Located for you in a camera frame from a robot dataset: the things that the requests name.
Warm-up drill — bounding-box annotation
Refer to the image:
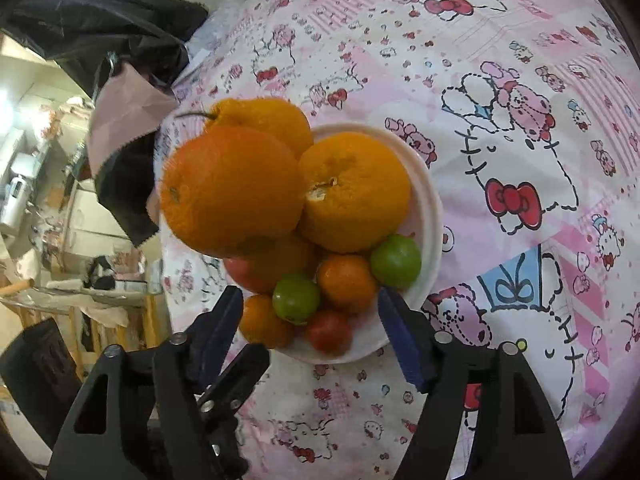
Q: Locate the bumpy orange with torn peel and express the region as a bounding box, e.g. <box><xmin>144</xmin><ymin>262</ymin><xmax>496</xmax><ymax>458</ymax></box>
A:
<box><xmin>297</xmin><ymin>131</ymin><xmax>412</xmax><ymax>254</ymax></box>

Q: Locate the small green fruit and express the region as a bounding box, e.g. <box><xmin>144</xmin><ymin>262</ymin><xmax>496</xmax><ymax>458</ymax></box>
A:
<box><xmin>272</xmin><ymin>273</ymin><xmax>321</xmax><ymax>322</ymax></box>
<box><xmin>370</xmin><ymin>234</ymin><xmax>422</xmax><ymax>289</ymax></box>

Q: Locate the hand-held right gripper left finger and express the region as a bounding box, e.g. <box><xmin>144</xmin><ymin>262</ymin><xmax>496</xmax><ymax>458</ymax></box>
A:
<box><xmin>46</xmin><ymin>285</ymin><xmax>251</xmax><ymax>480</ymax></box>

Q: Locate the white plate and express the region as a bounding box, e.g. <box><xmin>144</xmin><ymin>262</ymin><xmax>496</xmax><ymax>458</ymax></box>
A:
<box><xmin>220</xmin><ymin>122</ymin><xmax>443</xmax><ymax>365</ymax></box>

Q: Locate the red cherry tomato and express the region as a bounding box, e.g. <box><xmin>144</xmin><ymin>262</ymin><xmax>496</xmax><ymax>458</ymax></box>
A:
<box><xmin>305</xmin><ymin>309</ymin><xmax>354</xmax><ymax>354</ymax></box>

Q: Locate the pink cartoon printed blanket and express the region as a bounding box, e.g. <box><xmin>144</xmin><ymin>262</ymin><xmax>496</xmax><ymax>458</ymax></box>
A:
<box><xmin>147</xmin><ymin>0</ymin><xmax>640</xmax><ymax>480</ymax></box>

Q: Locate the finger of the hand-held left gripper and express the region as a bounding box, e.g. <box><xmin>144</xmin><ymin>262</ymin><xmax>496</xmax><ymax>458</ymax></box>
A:
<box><xmin>196</xmin><ymin>342</ymin><xmax>271</xmax><ymax>480</ymax></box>

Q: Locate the pink cloth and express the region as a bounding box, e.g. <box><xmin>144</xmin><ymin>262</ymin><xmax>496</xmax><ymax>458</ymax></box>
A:
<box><xmin>89</xmin><ymin>62</ymin><xmax>177</xmax><ymax>176</ymax></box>

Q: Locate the small orange kumquat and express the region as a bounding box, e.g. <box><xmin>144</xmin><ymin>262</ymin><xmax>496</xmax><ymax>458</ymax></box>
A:
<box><xmin>316</xmin><ymin>254</ymin><xmax>379</xmax><ymax>315</ymax></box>
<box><xmin>239</xmin><ymin>294</ymin><xmax>296</xmax><ymax>350</ymax></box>

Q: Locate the dark panel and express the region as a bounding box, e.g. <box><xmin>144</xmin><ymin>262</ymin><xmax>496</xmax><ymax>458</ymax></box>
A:
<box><xmin>0</xmin><ymin>317</ymin><xmax>86</xmax><ymax>453</ymax></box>

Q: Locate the white appliance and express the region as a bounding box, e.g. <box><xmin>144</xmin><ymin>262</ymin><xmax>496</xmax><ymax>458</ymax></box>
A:
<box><xmin>0</xmin><ymin>175</ymin><xmax>32</xmax><ymax>228</ymax></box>

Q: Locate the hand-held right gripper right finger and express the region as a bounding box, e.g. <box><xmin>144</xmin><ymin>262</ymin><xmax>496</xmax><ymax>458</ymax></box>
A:
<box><xmin>377</xmin><ymin>287</ymin><xmax>573</xmax><ymax>480</ymax></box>

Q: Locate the orange with stem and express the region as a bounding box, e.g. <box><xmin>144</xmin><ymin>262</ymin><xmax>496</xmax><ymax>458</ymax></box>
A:
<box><xmin>177</xmin><ymin>97</ymin><xmax>315</xmax><ymax>161</ymax></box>

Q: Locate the large smooth orange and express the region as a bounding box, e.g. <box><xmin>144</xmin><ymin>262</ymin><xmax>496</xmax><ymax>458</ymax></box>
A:
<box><xmin>159</xmin><ymin>125</ymin><xmax>306</xmax><ymax>256</ymax></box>

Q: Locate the black cloth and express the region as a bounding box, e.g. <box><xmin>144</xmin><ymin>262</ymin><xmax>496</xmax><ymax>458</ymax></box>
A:
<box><xmin>10</xmin><ymin>0</ymin><xmax>208</xmax><ymax>248</ymax></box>

